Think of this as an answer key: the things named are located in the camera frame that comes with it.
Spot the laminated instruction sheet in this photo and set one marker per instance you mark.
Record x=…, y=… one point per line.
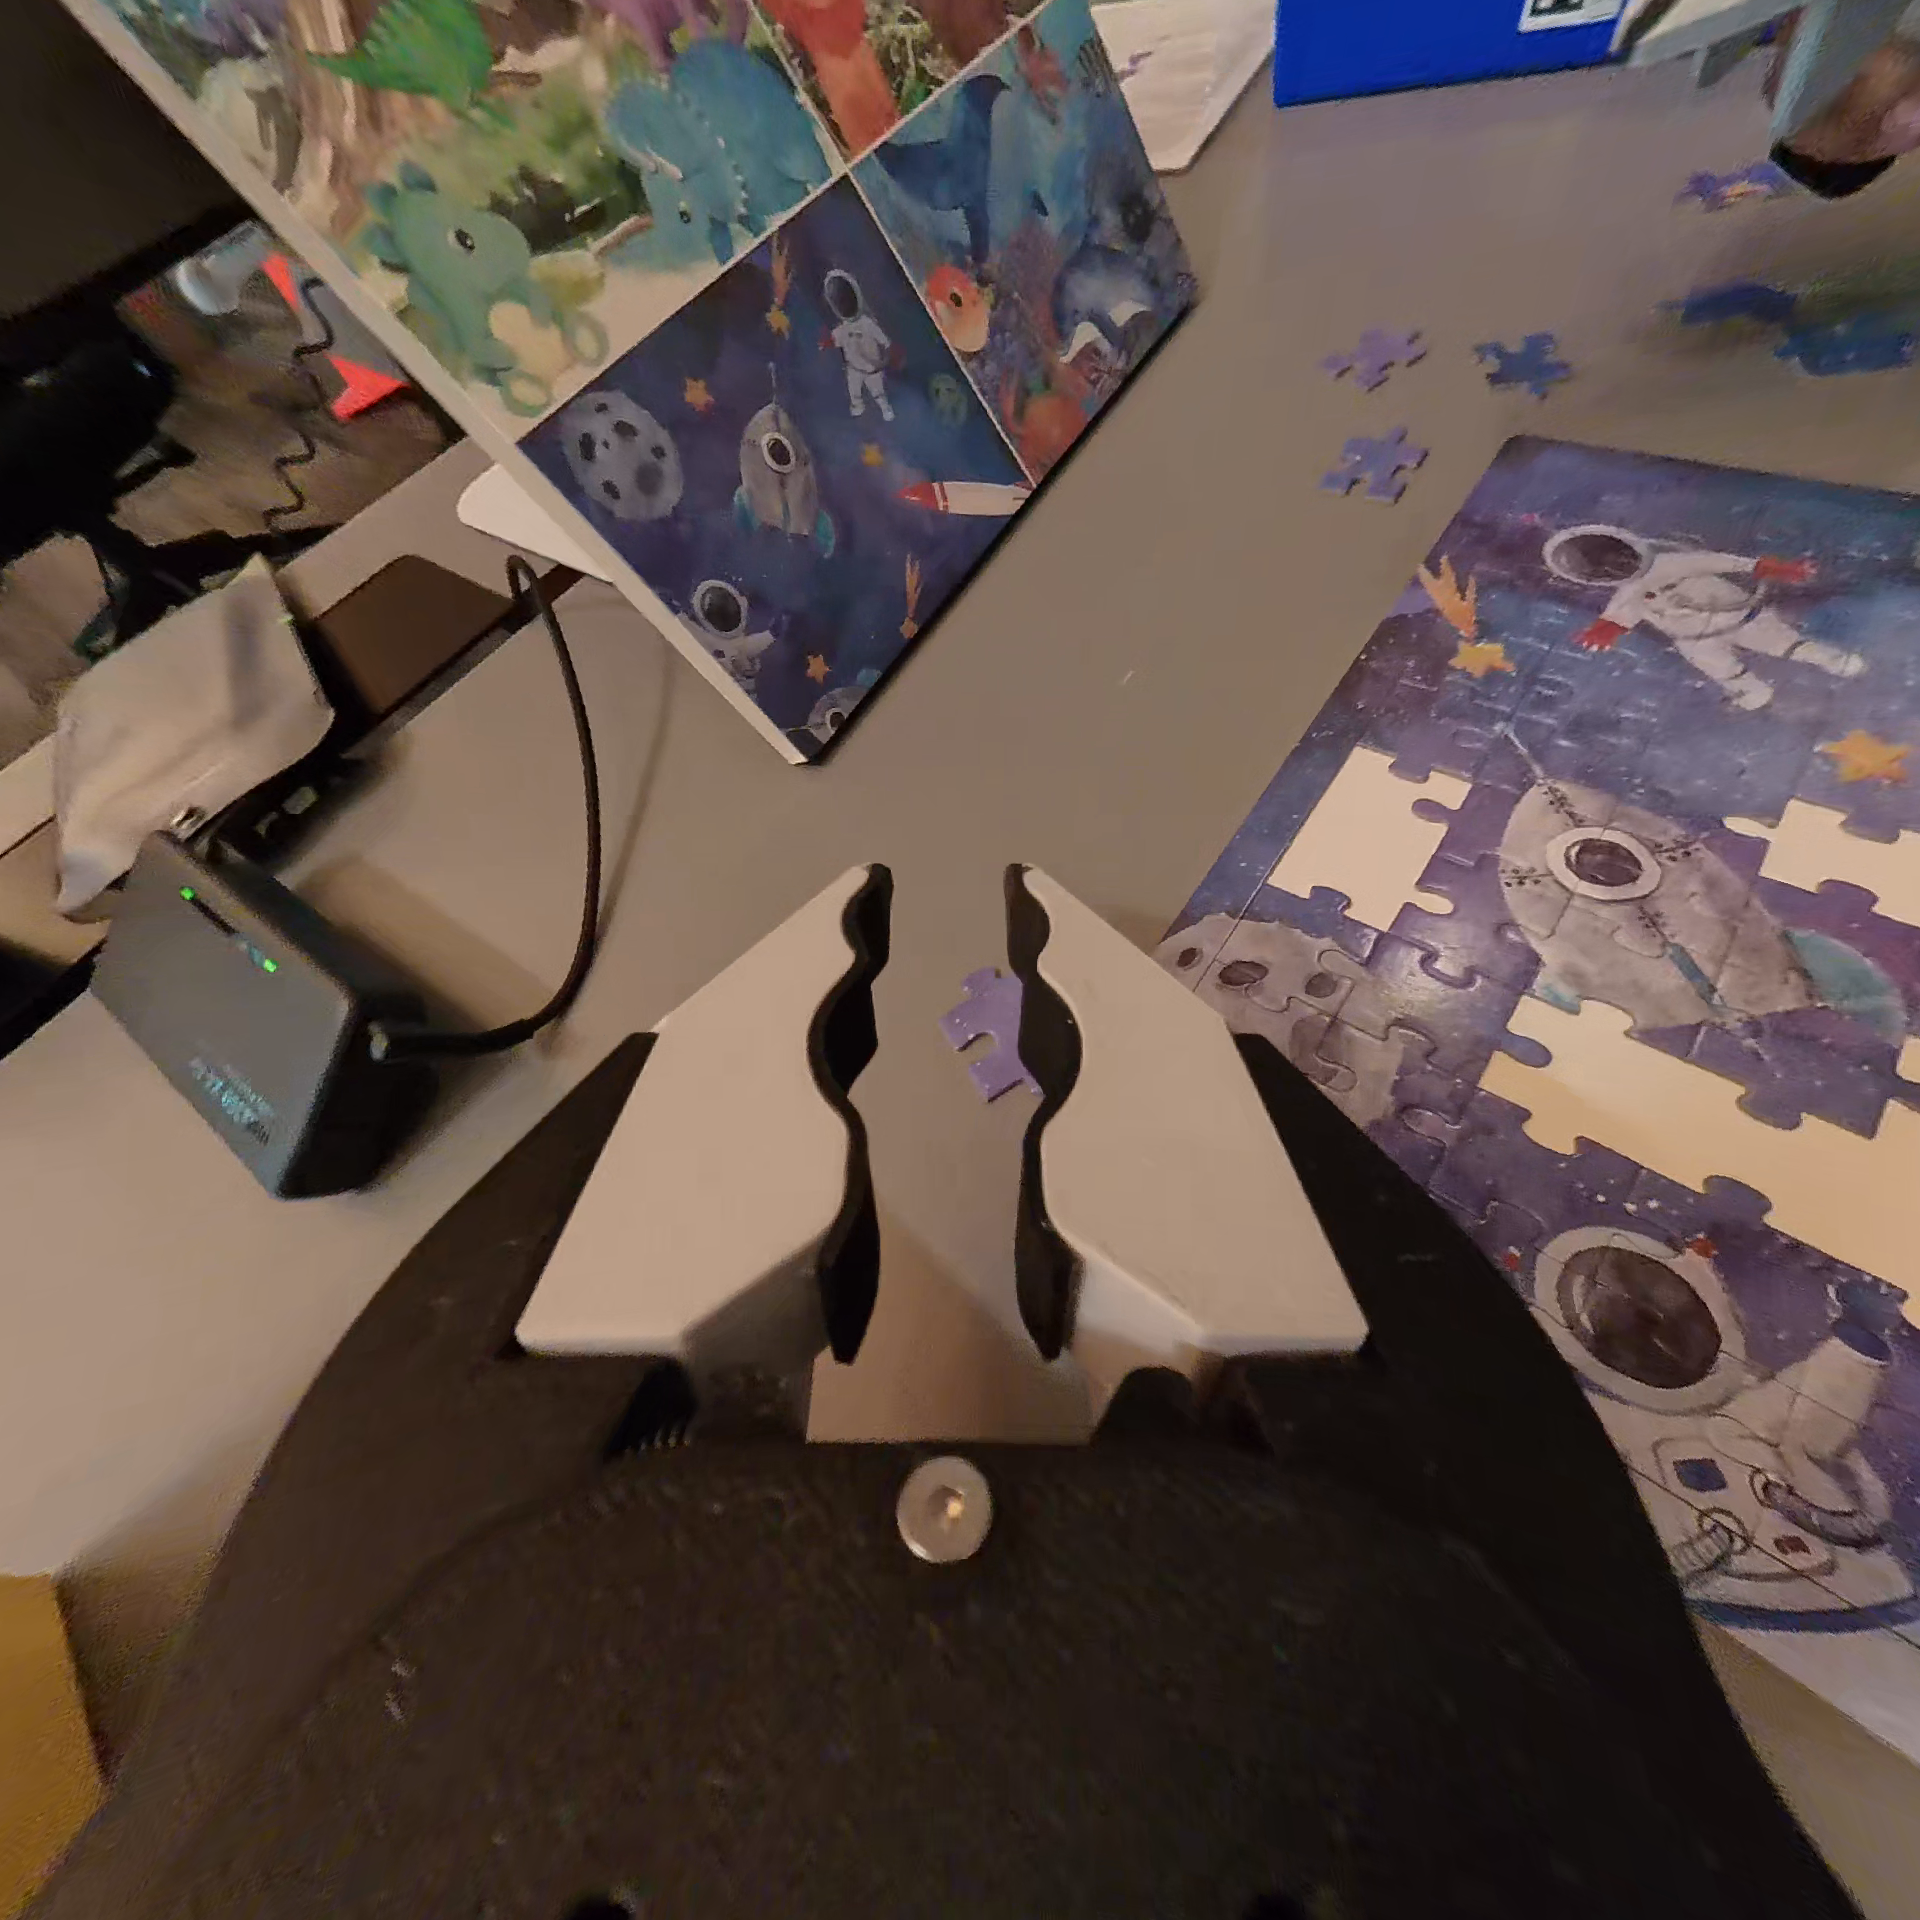
x=1202, y=75

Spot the space jigsaw puzzle board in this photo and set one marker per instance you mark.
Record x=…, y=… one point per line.
x=1652, y=901

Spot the group of loose puzzle pieces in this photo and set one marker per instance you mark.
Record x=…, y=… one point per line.
x=1373, y=462

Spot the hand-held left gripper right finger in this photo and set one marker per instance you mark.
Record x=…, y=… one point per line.
x=1186, y=1185

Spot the blue plastic bin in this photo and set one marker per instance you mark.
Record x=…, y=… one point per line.
x=1396, y=54

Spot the dark desk partition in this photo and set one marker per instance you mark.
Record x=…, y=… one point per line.
x=90, y=120

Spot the red floor object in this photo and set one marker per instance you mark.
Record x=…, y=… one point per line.
x=369, y=387

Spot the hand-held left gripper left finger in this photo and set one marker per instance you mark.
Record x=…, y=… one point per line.
x=692, y=1170

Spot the purple puzzle piece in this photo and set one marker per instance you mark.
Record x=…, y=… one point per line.
x=985, y=1043

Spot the grey cloth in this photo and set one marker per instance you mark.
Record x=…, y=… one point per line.
x=182, y=720

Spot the illustrated puzzle box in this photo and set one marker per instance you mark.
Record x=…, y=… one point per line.
x=750, y=494

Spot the black power bank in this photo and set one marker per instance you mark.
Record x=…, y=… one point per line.
x=242, y=1035

